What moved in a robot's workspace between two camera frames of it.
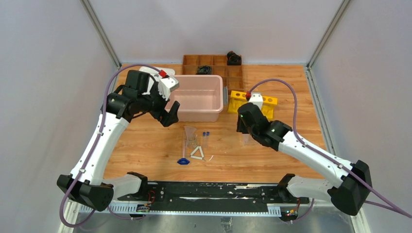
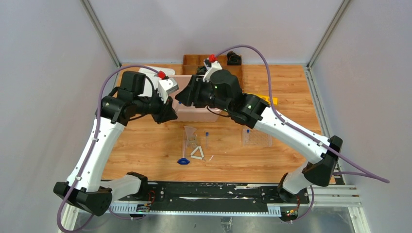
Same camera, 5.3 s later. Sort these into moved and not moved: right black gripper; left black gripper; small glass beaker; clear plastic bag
Moved: right black gripper
Not moved: small glass beaker; clear plastic bag; left black gripper
